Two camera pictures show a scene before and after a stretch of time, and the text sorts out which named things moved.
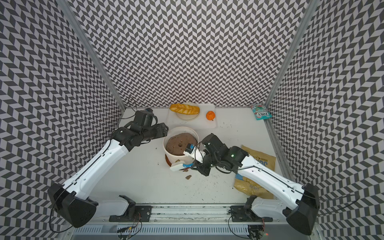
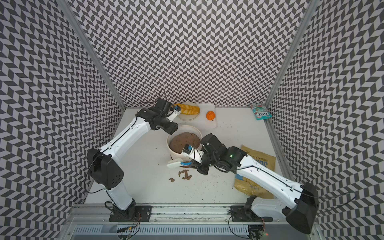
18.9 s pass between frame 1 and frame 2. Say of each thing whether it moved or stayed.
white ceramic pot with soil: stayed
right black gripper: stayed
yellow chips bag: stayed
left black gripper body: moved
